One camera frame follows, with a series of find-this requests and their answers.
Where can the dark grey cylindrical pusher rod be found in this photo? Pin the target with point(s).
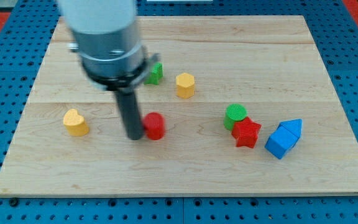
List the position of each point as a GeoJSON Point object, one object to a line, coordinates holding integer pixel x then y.
{"type": "Point", "coordinates": [130, 114]}

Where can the red cylinder block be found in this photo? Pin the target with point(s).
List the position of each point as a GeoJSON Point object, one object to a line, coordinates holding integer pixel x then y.
{"type": "Point", "coordinates": [154, 125]}

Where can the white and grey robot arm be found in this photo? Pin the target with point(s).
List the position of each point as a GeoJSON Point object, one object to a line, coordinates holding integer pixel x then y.
{"type": "Point", "coordinates": [108, 40]}

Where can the blue cube block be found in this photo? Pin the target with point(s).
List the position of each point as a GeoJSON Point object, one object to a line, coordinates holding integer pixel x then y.
{"type": "Point", "coordinates": [281, 141]}

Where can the green star block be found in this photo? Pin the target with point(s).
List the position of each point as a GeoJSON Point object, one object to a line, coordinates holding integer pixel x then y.
{"type": "Point", "coordinates": [156, 75]}

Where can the yellow heart block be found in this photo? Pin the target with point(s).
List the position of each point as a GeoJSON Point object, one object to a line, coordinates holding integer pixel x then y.
{"type": "Point", "coordinates": [75, 123]}

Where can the yellow hexagon block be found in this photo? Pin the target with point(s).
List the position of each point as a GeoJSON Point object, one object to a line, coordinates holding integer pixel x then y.
{"type": "Point", "coordinates": [185, 84]}

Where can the green cylinder block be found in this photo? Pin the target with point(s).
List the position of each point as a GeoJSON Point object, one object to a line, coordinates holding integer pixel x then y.
{"type": "Point", "coordinates": [234, 113]}

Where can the light wooden board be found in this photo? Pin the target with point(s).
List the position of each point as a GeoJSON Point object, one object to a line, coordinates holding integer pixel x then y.
{"type": "Point", "coordinates": [268, 64]}

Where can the red star block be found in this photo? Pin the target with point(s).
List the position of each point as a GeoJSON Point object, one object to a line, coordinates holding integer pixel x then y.
{"type": "Point", "coordinates": [246, 132]}

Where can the blue triangular prism block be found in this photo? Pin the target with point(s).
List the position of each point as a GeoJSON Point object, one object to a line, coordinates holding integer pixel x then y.
{"type": "Point", "coordinates": [294, 126]}

